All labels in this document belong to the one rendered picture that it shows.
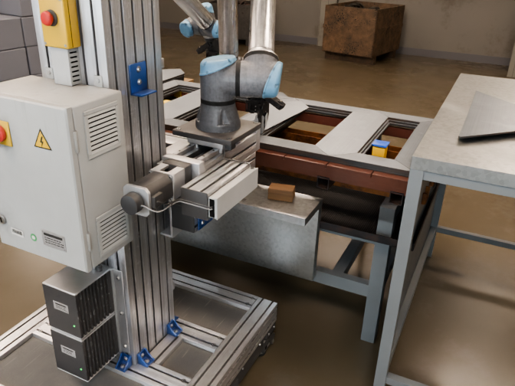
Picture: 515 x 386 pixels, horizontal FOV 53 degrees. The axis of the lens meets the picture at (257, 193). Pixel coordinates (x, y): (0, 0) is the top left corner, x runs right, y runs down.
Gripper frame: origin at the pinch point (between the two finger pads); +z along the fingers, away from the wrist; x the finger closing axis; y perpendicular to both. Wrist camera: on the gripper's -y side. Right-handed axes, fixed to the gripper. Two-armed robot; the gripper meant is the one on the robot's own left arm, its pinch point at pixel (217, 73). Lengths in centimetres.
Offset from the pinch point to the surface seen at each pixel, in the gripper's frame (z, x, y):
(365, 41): 228, 478, -207
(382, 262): 50, -31, 109
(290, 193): 15, -44, 78
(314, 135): 37, 19, 42
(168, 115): 5.1, -34.7, -1.8
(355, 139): 15, -1, 80
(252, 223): 35, -50, 58
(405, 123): 30, 38, 83
